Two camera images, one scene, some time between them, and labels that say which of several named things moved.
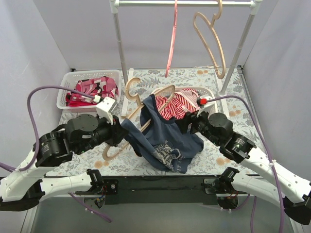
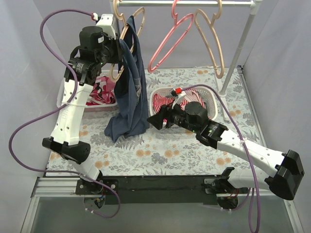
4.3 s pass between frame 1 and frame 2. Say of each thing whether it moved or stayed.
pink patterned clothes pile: stayed
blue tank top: moved
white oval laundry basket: stayed
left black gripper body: moved
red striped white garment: stayed
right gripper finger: moved
